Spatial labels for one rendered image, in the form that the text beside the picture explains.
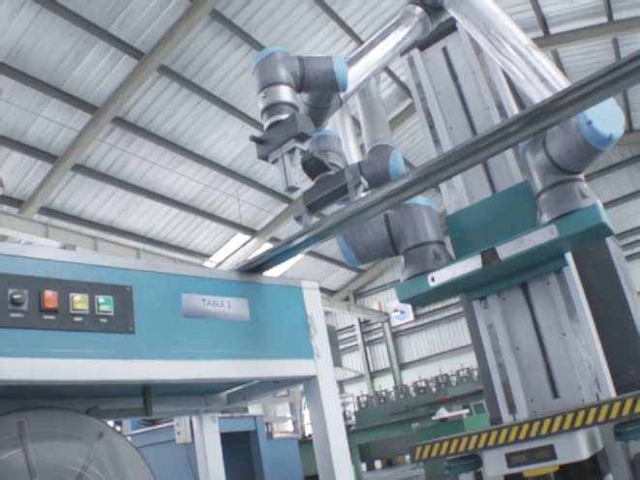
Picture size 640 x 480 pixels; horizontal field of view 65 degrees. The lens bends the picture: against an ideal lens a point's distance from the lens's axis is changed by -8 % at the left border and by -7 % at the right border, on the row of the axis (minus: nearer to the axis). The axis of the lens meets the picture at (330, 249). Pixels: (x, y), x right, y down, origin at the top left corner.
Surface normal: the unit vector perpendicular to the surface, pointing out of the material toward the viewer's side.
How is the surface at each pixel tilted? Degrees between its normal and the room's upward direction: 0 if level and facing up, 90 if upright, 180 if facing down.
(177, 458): 90
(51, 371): 90
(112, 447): 90
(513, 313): 90
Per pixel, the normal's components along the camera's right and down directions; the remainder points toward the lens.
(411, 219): -0.27, -0.30
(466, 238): -0.63, -0.18
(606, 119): 0.25, -0.32
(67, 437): 0.67, -0.38
